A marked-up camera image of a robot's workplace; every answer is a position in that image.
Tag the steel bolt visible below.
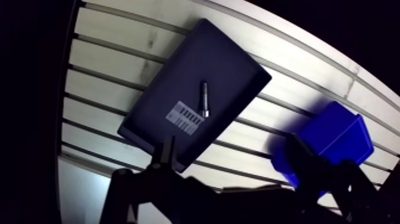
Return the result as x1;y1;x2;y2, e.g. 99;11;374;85
199;80;210;119

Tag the dark blue-grey tray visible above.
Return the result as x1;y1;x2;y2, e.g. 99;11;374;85
117;18;272;174

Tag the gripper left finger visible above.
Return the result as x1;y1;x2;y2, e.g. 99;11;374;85
99;135;220;224

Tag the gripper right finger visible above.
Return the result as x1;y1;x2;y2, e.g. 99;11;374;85
281;132;400;224

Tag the blue bin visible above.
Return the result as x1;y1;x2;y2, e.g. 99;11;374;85
270;100;375;199

